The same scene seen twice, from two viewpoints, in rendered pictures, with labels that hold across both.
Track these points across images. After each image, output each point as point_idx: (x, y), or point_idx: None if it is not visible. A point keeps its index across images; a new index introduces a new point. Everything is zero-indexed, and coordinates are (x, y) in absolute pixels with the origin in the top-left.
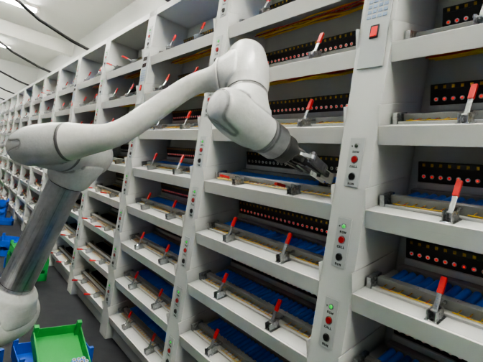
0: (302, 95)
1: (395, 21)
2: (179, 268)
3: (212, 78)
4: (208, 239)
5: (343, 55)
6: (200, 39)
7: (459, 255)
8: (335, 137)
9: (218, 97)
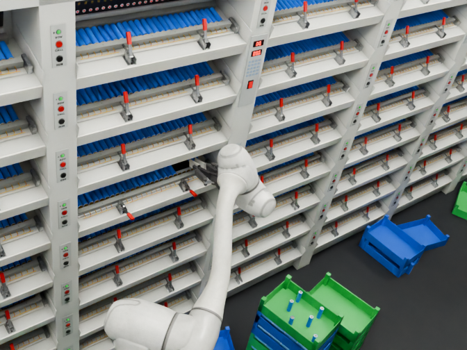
0: None
1: (260, 76)
2: (60, 307)
3: (241, 192)
4: (99, 264)
5: (227, 98)
6: (4, 97)
7: None
8: (220, 146)
9: (271, 205)
